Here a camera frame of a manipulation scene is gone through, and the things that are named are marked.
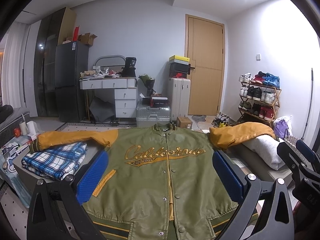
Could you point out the black refrigerator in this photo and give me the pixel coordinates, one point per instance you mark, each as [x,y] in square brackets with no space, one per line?
[71,60]

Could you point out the white cup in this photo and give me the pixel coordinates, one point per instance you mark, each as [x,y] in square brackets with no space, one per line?
[23,128]

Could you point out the purple bag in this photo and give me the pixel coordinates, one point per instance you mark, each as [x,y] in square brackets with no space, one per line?
[282,126]

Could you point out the white dressing desk with drawers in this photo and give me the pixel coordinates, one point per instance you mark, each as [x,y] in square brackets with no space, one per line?
[124,90]

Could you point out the grey pillow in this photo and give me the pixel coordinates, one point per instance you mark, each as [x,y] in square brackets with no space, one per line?
[266,147]

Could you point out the stacked shoe boxes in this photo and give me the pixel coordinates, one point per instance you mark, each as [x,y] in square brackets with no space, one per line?
[179,66]

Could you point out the blue white plaid folded cloth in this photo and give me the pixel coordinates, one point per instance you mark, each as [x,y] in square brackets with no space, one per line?
[56,162]

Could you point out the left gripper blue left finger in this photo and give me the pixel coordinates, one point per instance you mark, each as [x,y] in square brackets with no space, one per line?
[44,217]

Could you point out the black red box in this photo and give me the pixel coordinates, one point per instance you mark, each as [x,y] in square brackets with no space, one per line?
[158,101]

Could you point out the wooden door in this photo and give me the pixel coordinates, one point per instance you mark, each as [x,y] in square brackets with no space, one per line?
[205,47]

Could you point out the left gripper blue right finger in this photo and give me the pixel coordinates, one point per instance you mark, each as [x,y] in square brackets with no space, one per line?
[275,220]

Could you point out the cardboard boxes on fridge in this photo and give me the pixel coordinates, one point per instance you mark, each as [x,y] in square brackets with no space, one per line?
[87,38]

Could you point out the small cardboard box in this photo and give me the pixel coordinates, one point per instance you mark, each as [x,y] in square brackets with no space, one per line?
[184,122]

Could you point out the green yellow varsity jacket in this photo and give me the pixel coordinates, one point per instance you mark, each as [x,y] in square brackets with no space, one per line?
[160,182]

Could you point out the silver aluminium suitcase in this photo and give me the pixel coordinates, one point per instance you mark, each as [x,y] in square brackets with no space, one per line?
[147,116]

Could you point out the wooden shoe rack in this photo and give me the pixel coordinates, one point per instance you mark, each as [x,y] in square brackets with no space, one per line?
[259,98]

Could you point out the dark flower bouquet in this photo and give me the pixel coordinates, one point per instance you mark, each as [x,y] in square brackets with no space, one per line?
[148,82]

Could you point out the tall dark wardrobe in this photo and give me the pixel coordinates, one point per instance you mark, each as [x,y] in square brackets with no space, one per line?
[53,31]

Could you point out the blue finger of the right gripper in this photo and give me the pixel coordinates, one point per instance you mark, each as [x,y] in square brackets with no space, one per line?
[308,153]
[292,157]

